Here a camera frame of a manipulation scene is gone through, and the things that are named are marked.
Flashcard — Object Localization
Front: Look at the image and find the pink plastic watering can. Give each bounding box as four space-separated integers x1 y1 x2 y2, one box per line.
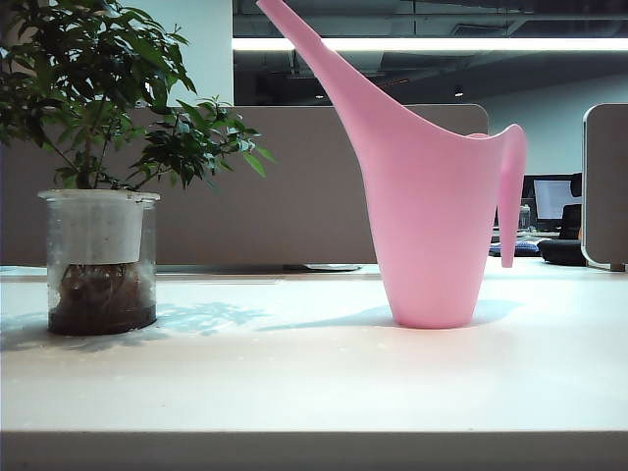
255 0 529 330

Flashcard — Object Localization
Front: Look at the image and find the white inner plant pot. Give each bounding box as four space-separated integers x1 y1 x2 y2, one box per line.
61 189 146 266

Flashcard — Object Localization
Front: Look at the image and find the clear glass plant pot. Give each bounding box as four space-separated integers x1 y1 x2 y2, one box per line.
37 188 162 338

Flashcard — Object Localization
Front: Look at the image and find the green leafy plant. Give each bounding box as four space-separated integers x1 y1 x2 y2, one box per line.
0 0 277 192

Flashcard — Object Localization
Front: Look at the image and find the flat grey stand base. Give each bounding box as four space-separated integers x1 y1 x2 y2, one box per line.
282 263 363 274

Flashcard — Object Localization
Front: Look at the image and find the wide beige desk partition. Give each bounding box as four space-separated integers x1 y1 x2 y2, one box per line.
0 102 491 269

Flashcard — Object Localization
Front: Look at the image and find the blue fabric item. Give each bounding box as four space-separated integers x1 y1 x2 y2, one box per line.
514 234 542 257

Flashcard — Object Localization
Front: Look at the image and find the long ceiling light strip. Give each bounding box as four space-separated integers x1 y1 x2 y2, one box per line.
232 36 628 52

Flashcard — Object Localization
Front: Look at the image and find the computer monitor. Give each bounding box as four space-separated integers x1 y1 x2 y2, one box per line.
531 178 575 221

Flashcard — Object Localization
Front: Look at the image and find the black round cushion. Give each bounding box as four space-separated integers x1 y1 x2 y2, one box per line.
536 236 588 268

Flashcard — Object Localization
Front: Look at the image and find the black office chair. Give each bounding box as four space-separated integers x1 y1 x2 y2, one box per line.
557 172 585 241

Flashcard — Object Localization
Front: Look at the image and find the white-edged beige desk partition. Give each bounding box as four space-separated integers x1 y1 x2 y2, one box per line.
581 102 628 272

